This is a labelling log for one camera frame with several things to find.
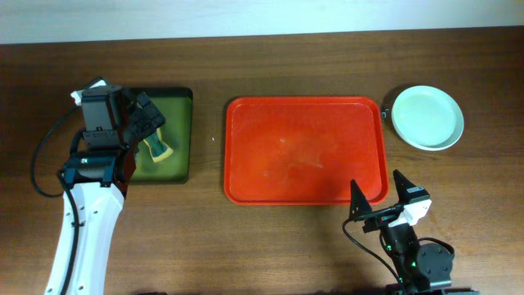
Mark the red plastic tray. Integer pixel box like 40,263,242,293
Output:
224,96,390,206

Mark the black tray with green liquid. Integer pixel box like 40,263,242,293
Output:
131,87,193,184

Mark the green yellow sponge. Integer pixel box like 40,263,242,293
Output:
143,128,174,163

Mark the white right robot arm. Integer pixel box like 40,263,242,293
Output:
342,170,454,294

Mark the light green plate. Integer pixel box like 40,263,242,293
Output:
390,85,464,152

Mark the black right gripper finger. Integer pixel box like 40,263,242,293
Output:
393,170,424,204
349,179,373,221

